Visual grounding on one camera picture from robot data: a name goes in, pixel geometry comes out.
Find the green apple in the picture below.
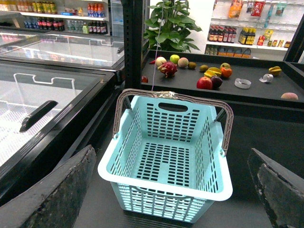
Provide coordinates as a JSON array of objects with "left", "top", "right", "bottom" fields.
[{"left": 170, "top": 54, "right": 180, "bottom": 64}]

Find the thin white string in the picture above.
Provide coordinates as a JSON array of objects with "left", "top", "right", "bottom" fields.
[{"left": 151, "top": 0, "right": 165, "bottom": 92}]

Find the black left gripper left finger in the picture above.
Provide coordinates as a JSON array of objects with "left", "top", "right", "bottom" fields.
[{"left": 0, "top": 145, "right": 96, "bottom": 228}]

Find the black freezer lid handle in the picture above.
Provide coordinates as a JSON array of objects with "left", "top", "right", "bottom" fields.
[{"left": 19, "top": 100, "right": 58, "bottom": 133}]

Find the pale pink peach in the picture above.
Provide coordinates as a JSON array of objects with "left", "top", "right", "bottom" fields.
[{"left": 178, "top": 57, "right": 189, "bottom": 68}]

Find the pink dragon fruit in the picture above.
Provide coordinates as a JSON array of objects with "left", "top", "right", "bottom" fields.
[{"left": 158, "top": 62, "right": 178, "bottom": 78}]

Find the dark purple plum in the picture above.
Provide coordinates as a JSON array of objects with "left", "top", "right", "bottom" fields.
[{"left": 211, "top": 76, "right": 223, "bottom": 89}]

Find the yellow starfruit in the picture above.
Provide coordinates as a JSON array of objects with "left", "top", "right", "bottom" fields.
[
  {"left": 268, "top": 66, "right": 282, "bottom": 76},
  {"left": 204, "top": 67, "right": 222, "bottom": 78}
]

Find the brown kiwi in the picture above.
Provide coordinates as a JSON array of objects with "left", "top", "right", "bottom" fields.
[
  {"left": 199, "top": 65, "right": 209, "bottom": 72},
  {"left": 188, "top": 62, "right": 197, "bottom": 70}
]

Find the yellow starfruit far right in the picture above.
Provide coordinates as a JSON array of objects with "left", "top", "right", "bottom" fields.
[{"left": 268, "top": 66, "right": 282, "bottom": 76}]

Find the light blue plastic basket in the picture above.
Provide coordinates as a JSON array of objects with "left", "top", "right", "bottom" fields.
[{"left": 98, "top": 89, "right": 234, "bottom": 223}]

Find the orange persimmon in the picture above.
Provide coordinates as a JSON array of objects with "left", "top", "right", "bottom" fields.
[{"left": 220, "top": 67, "right": 233, "bottom": 78}]

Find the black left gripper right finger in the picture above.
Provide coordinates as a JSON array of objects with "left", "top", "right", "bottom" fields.
[{"left": 247, "top": 148, "right": 304, "bottom": 228}]

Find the red apple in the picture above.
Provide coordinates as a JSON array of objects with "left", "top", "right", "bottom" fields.
[{"left": 196, "top": 76, "right": 213, "bottom": 90}]

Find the green red mango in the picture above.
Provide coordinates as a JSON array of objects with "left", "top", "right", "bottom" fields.
[{"left": 220, "top": 63, "right": 231, "bottom": 68}]

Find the small red fruit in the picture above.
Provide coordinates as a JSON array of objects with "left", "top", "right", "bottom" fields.
[{"left": 141, "top": 76, "right": 149, "bottom": 83}]

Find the clear tape roll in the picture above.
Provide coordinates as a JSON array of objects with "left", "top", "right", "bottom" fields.
[{"left": 234, "top": 78, "right": 251, "bottom": 89}]

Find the small white tape roll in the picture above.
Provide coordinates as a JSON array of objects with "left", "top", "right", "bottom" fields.
[{"left": 259, "top": 74, "right": 274, "bottom": 83}]

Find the glass top chest freezer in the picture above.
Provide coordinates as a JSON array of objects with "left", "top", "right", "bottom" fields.
[{"left": 0, "top": 61, "right": 116, "bottom": 204}]

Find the pink peach front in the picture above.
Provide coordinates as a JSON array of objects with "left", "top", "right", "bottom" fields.
[{"left": 281, "top": 92, "right": 298, "bottom": 100}]

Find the green potted plant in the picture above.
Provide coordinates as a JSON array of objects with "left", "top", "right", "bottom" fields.
[{"left": 143, "top": 0, "right": 202, "bottom": 52}]

